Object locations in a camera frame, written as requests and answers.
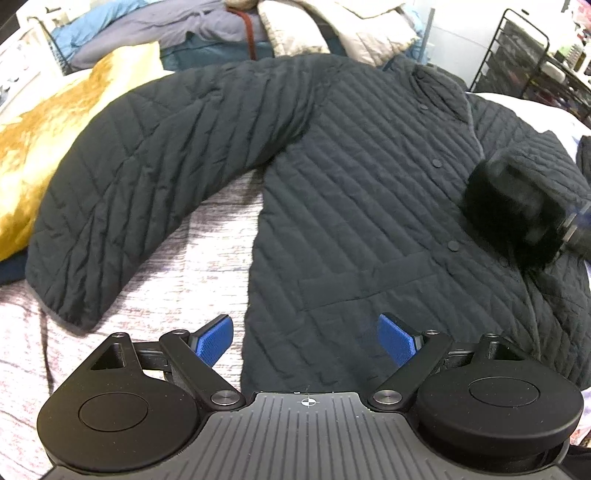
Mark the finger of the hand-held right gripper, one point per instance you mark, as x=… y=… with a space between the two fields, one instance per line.
x=578 y=230

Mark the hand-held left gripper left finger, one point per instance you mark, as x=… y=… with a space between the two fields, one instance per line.
x=213 y=344

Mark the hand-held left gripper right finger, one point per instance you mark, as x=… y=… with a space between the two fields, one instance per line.
x=395 y=341

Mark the black quilted jacket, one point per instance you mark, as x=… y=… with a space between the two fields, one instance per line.
x=351 y=194

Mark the grey mottled bed cover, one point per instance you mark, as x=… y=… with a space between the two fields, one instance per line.
x=194 y=258

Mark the dark navy cloth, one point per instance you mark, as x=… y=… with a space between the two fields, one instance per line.
x=13 y=272

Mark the yellow fluffy blanket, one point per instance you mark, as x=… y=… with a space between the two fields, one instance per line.
x=41 y=143

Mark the teal garment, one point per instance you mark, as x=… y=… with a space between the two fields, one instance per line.
x=207 y=53

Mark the beige quilted coat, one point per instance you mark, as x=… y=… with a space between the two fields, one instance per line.
x=332 y=27

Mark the grey purple garment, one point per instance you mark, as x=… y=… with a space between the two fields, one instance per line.
x=194 y=25

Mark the blue puffer jacket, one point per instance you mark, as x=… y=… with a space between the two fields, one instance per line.
x=92 y=32

